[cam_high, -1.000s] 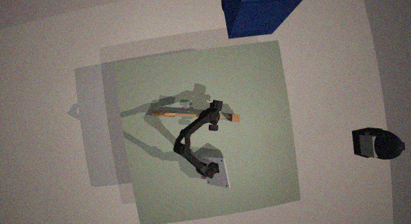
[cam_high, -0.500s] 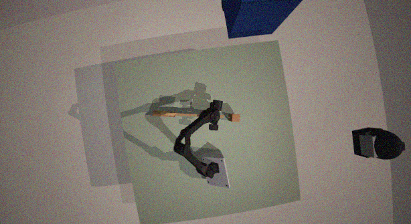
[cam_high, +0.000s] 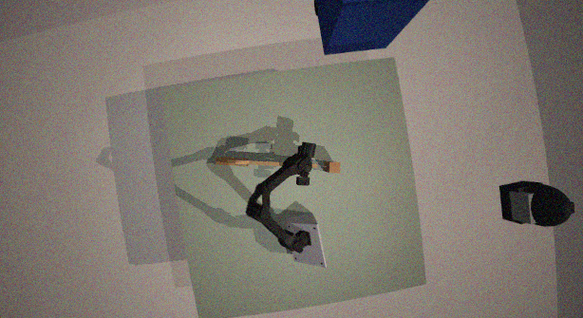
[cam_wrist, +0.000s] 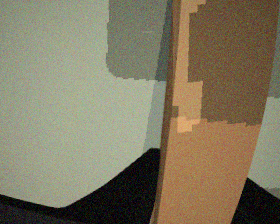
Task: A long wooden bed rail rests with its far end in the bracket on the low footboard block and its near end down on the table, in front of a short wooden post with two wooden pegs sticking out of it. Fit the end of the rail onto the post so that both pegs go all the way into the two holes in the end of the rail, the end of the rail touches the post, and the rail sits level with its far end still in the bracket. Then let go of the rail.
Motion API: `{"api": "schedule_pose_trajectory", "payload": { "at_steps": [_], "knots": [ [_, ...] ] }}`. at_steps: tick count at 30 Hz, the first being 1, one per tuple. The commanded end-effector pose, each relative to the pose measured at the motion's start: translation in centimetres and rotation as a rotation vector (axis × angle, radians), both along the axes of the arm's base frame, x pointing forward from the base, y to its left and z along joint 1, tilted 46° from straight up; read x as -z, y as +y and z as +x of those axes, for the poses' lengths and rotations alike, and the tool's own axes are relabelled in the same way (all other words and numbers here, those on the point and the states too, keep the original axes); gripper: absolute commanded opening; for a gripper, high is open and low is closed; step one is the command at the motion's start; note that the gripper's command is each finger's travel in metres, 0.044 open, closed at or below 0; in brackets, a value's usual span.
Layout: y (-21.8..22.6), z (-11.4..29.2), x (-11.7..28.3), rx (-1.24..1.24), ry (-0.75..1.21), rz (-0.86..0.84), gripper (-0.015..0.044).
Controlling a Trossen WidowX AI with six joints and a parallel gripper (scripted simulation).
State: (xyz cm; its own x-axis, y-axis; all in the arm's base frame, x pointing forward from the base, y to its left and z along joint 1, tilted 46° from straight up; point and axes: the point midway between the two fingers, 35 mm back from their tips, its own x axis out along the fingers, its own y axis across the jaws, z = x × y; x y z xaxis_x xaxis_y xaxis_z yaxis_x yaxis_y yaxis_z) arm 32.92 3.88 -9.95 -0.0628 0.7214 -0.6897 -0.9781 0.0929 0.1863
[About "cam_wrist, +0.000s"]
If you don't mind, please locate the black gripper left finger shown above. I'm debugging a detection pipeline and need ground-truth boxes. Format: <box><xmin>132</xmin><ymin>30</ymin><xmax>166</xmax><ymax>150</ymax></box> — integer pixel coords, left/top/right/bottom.
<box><xmin>0</xmin><ymin>148</ymin><xmax>160</xmax><ymax>224</ymax></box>

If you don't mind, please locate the long wooden rail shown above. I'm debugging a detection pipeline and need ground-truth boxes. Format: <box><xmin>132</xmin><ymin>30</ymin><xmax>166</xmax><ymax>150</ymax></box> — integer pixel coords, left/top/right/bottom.
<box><xmin>151</xmin><ymin>0</ymin><xmax>280</xmax><ymax>224</ymax></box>

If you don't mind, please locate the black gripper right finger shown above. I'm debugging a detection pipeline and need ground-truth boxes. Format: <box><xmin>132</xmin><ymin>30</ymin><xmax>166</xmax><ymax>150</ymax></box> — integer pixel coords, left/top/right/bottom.
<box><xmin>230</xmin><ymin>177</ymin><xmax>280</xmax><ymax>224</ymax></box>

